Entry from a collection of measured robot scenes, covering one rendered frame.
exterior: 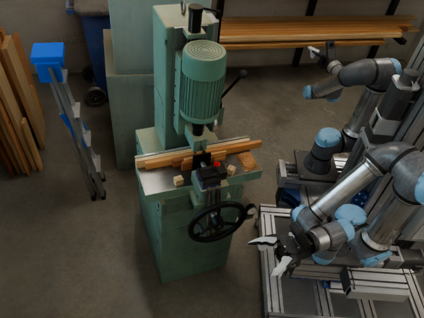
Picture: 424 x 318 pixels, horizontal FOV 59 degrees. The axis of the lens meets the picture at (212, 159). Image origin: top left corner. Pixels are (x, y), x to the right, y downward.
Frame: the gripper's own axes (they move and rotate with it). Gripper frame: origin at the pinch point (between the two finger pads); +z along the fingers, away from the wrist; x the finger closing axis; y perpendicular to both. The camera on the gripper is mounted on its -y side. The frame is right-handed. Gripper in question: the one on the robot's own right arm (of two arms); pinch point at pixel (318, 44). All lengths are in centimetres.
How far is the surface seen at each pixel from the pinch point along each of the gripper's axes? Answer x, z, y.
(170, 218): -102, -70, 42
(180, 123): -89, -44, 4
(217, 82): -74, -58, -26
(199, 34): -77, -41, -39
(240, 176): -65, -65, 27
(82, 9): -141, 115, 10
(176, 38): -86, -36, -36
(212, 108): -76, -59, -14
